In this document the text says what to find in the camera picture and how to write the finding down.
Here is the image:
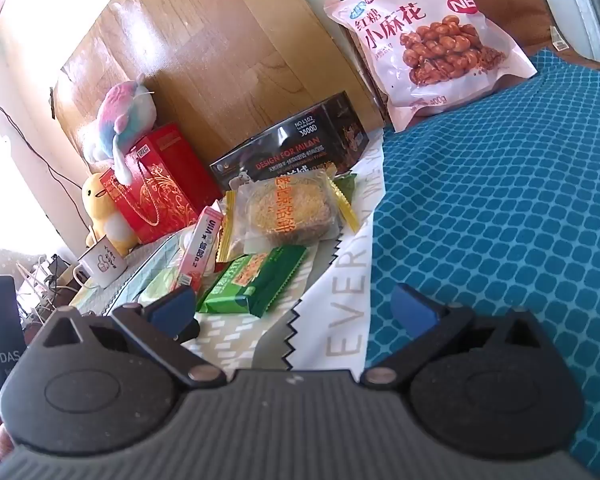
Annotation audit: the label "red gift box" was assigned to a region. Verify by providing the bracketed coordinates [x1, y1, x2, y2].
[99, 122, 223, 246]

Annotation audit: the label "pastel pink blue plush toy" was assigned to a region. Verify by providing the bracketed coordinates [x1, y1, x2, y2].
[82, 72, 159, 186]

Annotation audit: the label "pink stick snack box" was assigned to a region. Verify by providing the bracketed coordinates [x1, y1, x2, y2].
[172, 206, 224, 293]

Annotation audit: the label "yellow duck plush toy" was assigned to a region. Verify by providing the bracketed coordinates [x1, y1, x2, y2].
[81, 172, 138, 256]

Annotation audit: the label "clear pastry packet yellow edges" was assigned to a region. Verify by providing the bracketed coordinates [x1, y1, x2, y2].
[216, 169, 361, 263]

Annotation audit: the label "large pink snack bag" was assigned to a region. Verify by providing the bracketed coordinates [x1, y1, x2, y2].
[324, 0, 538, 133]

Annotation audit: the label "white enamel mug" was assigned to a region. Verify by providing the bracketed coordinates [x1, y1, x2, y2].
[74, 244, 128, 289]

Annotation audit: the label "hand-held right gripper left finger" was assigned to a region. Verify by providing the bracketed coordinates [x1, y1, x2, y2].
[30, 285, 227, 389]

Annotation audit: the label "black wall cable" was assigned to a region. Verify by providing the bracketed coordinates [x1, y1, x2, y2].
[0, 55, 81, 241]

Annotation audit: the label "light green snack packet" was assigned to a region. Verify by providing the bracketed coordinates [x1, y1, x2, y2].
[332, 172, 358, 206]

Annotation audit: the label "wooden headboard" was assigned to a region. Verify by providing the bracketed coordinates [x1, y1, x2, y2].
[52, 0, 386, 196]

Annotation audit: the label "teal patterned blanket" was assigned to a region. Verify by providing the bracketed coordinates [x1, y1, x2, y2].
[362, 49, 600, 480]

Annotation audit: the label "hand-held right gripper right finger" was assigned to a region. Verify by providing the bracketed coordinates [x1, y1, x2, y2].
[361, 284, 568, 390]

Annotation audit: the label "black printed cardboard box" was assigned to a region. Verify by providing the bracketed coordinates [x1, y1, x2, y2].
[209, 91, 370, 193]

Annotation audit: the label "green snack packet orange picture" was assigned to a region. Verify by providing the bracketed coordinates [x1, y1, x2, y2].
[196, 245, 311, 318]

